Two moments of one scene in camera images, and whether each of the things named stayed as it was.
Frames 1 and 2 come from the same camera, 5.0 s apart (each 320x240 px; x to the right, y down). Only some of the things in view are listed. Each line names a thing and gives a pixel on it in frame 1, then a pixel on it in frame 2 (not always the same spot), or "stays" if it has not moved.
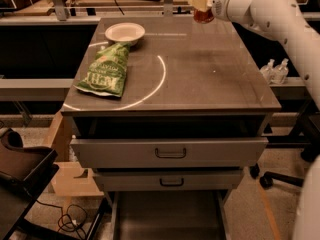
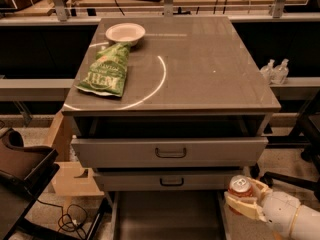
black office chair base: (298, 137) stays
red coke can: (207, 16) → (240, 186)
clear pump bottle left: (268, 72) stays
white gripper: (220, 3) → (279, 206)
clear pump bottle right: (282, 72) stays
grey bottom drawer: (168, 215) stays
